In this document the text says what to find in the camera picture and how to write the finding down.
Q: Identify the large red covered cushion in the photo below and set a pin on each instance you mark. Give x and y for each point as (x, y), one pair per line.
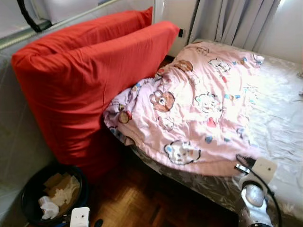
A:
(94, 28)
(85, 85)

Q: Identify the beige floral bed sheet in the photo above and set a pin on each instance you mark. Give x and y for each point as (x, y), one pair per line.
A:
(279, 118)

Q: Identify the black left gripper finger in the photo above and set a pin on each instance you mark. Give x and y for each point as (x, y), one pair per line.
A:
(98, 223)

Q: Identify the black round waste bin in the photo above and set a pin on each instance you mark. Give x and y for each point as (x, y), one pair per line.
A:
(32, 183)

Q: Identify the white crumpled paper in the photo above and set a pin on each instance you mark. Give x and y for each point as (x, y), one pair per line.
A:
(47, 208)

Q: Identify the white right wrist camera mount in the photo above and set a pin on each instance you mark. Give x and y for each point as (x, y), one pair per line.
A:
(264, 169)

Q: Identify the brown cardboard scraps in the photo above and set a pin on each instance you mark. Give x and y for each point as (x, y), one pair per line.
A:
(57, 182)

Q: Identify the grey pleated curtain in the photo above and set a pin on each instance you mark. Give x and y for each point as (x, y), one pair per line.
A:
(232, 21)

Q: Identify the black wall socket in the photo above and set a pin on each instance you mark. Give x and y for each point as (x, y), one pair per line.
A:
(181, 33)

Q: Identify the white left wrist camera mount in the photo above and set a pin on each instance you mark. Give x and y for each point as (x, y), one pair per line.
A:
(79, 217)

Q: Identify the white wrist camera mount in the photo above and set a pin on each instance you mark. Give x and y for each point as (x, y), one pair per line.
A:
(79, 217)
(264, 169)

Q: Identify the pink cartoon print blanket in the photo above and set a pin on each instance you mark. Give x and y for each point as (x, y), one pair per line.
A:
(199, 94)

